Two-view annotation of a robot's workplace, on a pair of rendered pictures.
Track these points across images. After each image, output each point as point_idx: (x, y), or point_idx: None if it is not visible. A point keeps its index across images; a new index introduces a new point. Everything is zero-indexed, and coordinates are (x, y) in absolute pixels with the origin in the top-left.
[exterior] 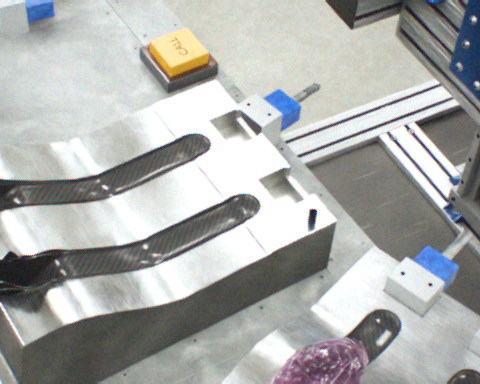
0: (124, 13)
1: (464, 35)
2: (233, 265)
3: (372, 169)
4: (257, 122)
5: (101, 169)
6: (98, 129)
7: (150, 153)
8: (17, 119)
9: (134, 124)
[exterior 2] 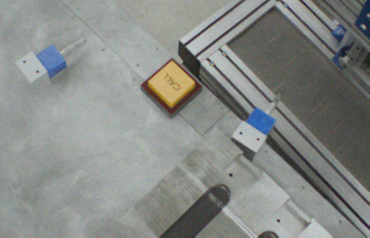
0: (116, 46)
1: (367, 11)
2: None
3: (275, 33)
4: (251, 149)
5: (158, 233)
6: (145, 196)
7: (189, 210)
8: (69, 171)
9: (170, 185)
